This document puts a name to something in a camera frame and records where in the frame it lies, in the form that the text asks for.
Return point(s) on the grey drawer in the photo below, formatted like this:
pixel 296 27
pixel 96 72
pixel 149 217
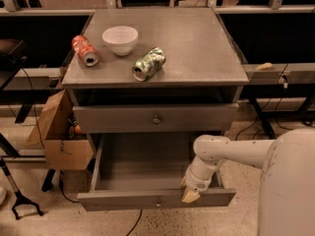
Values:
pixel 155 118
pixel 139 171

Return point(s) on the black grabber tool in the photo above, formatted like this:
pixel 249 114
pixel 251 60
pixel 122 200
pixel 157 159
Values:
pixel 20 198

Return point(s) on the small cream foam piece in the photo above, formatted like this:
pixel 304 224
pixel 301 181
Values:
pixel 265 66

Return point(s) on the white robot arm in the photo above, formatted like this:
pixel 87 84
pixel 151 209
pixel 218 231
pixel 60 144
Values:
pixel 287 183

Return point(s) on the orange fruit in box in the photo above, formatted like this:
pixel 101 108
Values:
pixel 78 130

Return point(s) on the grey top drawer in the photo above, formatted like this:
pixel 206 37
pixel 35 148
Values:
pixel 155 118

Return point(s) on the green soda can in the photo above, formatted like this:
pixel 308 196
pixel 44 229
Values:
pixel 146 66

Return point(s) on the brown cardboard box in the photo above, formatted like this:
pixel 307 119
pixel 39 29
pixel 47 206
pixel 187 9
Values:
pixel 63 150

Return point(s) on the grey drawer cabinet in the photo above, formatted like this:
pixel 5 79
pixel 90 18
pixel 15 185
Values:
pixel 201 65

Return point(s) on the orange soda can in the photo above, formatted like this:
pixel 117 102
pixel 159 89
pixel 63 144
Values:
pixel 86 53

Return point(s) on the white ceramic bowl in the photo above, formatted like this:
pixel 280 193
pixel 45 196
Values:
pixel 121 40

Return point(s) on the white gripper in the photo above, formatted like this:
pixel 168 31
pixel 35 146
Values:
pixel 197 182

